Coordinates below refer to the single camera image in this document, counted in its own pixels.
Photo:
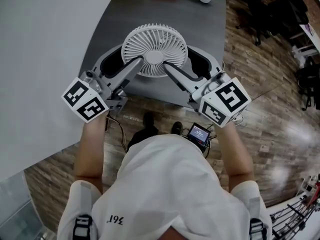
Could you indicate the person's left forearm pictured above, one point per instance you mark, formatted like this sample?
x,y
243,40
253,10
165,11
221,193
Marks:
x,y
90,149

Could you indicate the small screen device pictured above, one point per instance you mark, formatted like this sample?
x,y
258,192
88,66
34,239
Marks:
x,y
198,133

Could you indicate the glass panel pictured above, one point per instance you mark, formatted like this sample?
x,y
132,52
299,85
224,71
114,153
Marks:
x,y
15,209

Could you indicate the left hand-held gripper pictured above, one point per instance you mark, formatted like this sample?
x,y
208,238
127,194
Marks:
x,y
85,101

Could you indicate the black stand with wheels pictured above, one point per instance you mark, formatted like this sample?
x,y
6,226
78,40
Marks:
x,y
308,84

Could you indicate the black trouser leg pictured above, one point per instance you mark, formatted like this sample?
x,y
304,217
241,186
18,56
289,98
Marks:
x,y
142,137

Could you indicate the black shoe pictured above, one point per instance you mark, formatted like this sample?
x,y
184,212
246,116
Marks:
x,y
177,128
148,121

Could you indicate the black office chair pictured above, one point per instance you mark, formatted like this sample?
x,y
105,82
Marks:
x,y
272,11

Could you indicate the white desk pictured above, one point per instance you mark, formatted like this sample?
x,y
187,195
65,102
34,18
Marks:
x,y
310,31

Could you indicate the person's right forearm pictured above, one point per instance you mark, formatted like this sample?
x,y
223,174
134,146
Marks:
x,y
233,154

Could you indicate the white t-shirt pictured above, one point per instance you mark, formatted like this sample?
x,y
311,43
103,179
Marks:
x,y
162,189

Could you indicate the white round fan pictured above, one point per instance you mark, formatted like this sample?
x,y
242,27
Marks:
x,y
155,41

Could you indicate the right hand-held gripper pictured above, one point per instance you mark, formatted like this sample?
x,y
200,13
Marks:
x,y
225,101

